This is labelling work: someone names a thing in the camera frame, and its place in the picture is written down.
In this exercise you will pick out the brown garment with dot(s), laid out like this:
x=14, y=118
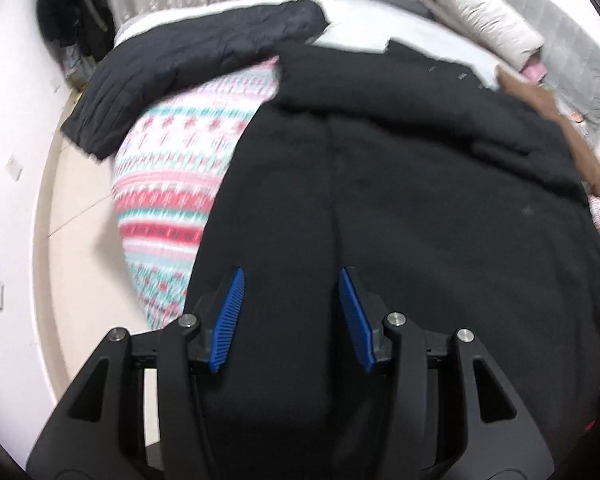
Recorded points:
x=555, y=125

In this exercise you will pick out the patterned red and teal blanket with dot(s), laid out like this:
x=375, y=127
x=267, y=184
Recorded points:
x=180, y=185

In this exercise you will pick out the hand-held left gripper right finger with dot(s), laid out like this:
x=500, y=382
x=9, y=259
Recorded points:
x=354, y=316

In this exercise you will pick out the grey padded headboard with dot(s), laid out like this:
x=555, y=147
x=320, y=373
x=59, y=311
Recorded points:
x=565, y=35

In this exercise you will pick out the large black coat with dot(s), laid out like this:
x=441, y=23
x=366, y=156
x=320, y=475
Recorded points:
x=405, y=200

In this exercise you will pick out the black quilted jacket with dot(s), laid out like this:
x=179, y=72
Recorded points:
x=190, y=60

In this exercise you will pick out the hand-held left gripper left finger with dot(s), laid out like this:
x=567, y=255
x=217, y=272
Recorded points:
x=228, y=316

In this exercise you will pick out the beige puffer jacket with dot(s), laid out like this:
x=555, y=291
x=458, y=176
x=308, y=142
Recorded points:
x=475, y=12

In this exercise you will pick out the black hanging clothes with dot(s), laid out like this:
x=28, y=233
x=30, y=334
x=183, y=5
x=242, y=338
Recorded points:
x=72, y=5

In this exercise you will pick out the white wall socket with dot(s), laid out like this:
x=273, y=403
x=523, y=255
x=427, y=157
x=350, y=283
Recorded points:
x=13, y=167

